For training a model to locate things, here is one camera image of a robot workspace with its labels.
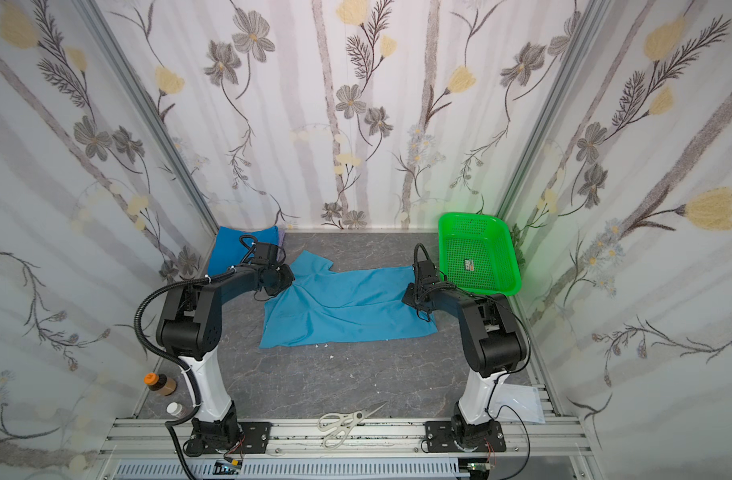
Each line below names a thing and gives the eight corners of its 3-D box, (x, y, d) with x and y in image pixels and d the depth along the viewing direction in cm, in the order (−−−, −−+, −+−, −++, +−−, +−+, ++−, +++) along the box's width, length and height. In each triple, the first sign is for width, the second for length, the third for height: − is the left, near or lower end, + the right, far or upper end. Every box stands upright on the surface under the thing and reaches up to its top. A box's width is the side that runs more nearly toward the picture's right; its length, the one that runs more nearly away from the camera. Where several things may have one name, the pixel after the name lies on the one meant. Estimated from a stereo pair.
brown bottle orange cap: (161, 395, 83) (140, 386, 75) (166, 383, 85) (146, 372, 77) (175, 396, 83) (155, 386, 75) (180, 383, 85) (161, 372, 77)
